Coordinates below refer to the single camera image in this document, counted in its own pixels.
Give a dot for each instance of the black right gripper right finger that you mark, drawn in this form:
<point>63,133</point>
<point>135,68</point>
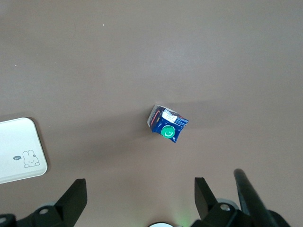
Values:
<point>203,198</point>

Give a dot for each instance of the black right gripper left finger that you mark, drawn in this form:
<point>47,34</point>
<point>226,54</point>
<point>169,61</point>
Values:
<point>74,201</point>

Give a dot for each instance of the blue milk carton green cap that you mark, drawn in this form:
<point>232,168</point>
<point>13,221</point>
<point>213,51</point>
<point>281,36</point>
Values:
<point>165,123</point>

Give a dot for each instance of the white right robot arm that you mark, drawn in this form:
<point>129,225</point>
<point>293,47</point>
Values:
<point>162,225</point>

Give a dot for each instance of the beige rabbit print tray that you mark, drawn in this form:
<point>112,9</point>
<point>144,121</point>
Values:
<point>19,142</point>

